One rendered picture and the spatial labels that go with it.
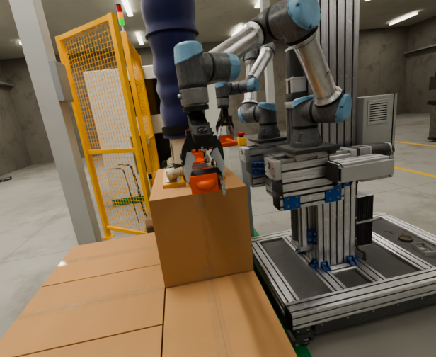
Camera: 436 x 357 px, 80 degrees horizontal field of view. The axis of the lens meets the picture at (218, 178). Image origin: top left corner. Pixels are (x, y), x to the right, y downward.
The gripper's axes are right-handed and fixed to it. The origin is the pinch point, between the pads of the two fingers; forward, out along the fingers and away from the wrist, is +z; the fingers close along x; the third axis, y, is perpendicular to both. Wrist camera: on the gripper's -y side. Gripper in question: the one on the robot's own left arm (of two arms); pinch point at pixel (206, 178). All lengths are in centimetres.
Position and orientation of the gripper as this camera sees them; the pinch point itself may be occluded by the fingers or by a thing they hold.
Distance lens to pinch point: 72.7
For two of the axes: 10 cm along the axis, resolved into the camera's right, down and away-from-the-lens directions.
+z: 1.2, 9.6, 2.5
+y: -1.8, -2.3, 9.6
